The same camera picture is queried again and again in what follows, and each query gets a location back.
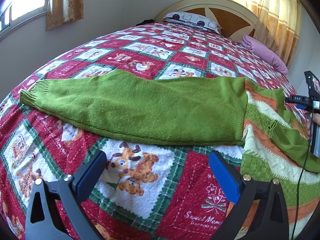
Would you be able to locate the red patchwork bear bedspread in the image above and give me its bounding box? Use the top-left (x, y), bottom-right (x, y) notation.
top-left (1, 23), bottom-right (296, 239)

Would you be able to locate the person's right hand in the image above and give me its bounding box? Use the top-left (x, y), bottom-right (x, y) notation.
top-left (306, 113), bottom-right (320, 135)

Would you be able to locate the white black patterned pillow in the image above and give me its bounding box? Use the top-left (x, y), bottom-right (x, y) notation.
top-left (163, 11), bottom-right (222, 34)

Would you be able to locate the orange side window curtain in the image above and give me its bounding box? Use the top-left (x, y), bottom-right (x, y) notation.
top-left (46, 0), bottom-right (84, 30)

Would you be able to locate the green orange striped sweater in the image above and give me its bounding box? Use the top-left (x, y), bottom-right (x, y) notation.
top-left (20, 70), bottom-right (319, 239)

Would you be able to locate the bright side window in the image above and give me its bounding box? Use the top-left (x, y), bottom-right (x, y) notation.
top-left (1, 0), bottom-right (48, 39)

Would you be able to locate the pink folded blanket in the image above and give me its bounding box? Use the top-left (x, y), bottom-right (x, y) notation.
top-left (240, 35), bottom-right (289, 75)

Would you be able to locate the orange curtain behind headboard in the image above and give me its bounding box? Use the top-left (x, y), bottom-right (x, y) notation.
top-left (231, 0), bottom-right (302, 68)

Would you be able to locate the cream wooden headboard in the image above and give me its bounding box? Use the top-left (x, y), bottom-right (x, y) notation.
top-left (155, 0), bottom-right (259, 41)

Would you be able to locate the black cable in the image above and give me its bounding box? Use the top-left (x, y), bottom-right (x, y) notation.
top-left (291, 107), bottom-right (315, 240)

